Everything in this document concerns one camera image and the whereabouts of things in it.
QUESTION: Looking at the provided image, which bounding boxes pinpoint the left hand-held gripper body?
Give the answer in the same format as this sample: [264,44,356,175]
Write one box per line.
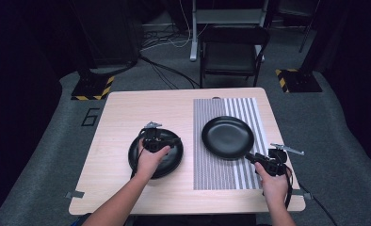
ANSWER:
[141,121,171,154]

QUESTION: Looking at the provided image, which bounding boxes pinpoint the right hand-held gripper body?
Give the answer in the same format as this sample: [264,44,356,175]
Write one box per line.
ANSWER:
[257,142,305,177]

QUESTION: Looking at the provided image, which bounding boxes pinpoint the black plate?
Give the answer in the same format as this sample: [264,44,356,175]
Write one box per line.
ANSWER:
[201,115,256,161]
[127,128,185,180]

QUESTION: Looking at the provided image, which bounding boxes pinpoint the person's right hand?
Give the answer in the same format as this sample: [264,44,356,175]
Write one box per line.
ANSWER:
[254,161,290,205]

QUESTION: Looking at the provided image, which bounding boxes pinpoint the person's left hand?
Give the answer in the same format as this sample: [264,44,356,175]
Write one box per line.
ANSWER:
[136,137,172,182]

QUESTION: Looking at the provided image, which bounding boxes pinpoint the grey tape strip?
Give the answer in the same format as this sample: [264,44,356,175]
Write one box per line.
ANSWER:
[65,189,86,200]
[290,187,314,201]

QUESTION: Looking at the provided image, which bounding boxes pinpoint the grey striped placemat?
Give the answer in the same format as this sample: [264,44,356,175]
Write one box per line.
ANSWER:
[192,97,268,191]

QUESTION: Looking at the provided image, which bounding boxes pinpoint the person's dark clothing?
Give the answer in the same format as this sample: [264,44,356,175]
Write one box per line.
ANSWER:
[130,214,257,226]

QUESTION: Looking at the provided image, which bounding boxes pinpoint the black stand with striped base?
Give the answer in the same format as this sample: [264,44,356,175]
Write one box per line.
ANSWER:
[65,0,116,102]
[274,0,324,94]

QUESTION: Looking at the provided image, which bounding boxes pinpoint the black folding chair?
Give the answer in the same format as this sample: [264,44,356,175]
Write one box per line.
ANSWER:
[199,24,271,89]

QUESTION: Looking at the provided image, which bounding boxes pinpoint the left hand-held gripper cable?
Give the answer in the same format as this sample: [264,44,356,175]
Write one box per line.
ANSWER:
[129,129,148,180]

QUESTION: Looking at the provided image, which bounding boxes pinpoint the hand-held gripper cable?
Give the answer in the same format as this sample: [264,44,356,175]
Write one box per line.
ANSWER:
[129,129,148,180]
[282,165,295,211]

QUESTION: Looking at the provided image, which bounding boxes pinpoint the right hand-held gripper cable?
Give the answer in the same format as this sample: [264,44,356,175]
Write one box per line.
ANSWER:
[282,165,295,211]

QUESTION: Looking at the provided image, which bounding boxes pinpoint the thick black floor cable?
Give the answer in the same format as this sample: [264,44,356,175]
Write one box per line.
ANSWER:
[89,54,201,90]

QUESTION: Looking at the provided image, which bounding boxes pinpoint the white floor cables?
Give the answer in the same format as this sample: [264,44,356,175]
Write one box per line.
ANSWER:
[140,0,208,51]

